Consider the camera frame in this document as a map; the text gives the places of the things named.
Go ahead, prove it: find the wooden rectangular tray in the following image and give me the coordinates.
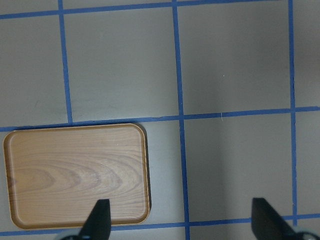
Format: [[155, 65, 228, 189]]
[[2, 123, 152, 230]]

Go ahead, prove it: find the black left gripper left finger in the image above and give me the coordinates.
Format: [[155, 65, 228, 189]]
[[78, 199, 111, 240]]

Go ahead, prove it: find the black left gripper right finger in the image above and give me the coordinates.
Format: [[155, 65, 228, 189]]
[[251, 197, 297, 240]]

